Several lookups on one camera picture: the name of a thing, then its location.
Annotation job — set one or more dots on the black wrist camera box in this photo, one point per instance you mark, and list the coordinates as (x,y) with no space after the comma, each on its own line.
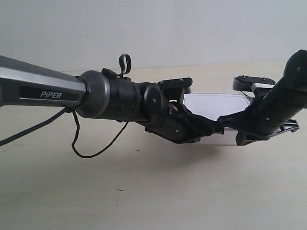
(174,89)

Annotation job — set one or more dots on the grey white camera module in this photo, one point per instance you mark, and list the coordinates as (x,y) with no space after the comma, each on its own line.
(244,83)

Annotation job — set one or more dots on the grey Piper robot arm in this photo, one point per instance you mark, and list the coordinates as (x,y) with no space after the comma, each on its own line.
(158,107)

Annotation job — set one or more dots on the white lidded plastic container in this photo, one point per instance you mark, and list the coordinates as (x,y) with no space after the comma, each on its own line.
(214,105)

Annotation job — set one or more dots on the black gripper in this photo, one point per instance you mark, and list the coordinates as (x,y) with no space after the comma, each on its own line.
(182,126)

